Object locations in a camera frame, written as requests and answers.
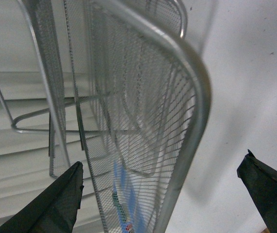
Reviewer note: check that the red emergency stop button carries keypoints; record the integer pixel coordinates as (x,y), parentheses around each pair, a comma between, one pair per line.
(129,227)

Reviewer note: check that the silver mesh three-tier rack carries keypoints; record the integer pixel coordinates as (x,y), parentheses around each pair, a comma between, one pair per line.
(123,85)

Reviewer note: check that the blue plastic tray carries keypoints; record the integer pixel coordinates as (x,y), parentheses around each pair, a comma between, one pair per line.
(129,199)

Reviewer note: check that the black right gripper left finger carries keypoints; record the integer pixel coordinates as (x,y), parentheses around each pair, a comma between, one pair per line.
(54,210)

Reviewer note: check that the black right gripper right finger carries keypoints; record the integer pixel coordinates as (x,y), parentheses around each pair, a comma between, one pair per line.
(260,181)

